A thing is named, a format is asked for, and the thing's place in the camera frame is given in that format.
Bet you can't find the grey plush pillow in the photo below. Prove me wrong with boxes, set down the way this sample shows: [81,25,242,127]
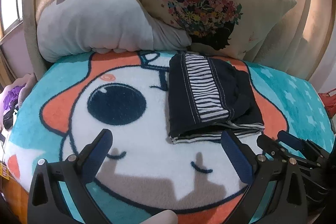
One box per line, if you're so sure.
[37,0,191,63]

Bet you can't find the navy striped dinosaur pants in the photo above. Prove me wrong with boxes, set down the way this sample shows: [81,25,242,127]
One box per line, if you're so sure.
[168,53,265,144]

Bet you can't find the red bag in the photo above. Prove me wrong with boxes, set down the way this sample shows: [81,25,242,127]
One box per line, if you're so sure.
[318,88,336,118]

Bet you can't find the purple clothing pile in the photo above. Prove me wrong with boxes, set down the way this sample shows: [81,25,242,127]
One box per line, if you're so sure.
[2,84,25,130]

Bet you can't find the right hand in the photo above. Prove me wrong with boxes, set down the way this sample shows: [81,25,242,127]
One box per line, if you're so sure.
[141,210,178,224]

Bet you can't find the window frame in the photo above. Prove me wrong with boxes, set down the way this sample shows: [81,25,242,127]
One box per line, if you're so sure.
[1,0,23,40]

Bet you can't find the cartoon fleece blanket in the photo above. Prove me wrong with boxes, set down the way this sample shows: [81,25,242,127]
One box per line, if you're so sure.
[5,51,335,223]

